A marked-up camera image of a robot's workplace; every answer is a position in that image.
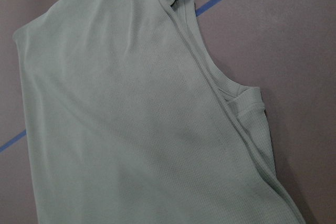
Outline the olive green long-sleeve shirt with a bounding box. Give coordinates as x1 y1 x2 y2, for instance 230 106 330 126
13 0 305 223

